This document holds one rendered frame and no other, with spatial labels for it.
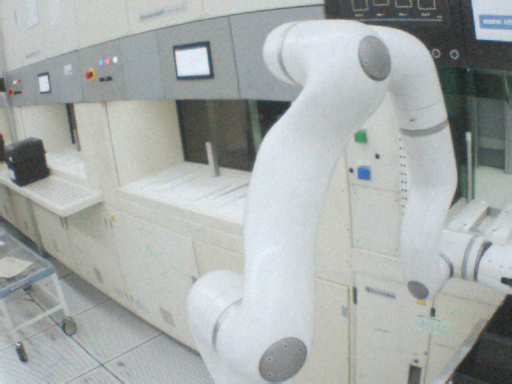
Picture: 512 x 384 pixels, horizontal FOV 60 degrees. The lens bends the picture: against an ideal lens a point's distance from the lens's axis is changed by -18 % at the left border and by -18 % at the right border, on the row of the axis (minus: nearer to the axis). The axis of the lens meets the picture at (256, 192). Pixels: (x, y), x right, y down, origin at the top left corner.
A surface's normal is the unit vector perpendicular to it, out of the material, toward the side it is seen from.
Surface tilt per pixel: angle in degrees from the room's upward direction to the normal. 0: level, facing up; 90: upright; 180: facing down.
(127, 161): 90
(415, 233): 65
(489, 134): 90
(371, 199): 90
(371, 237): 90
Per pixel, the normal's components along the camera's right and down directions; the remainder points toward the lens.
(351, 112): 0.21, 0.80
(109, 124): 0.70, 0.15
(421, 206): -0.71, -0.26
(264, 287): 0.11, -0.33
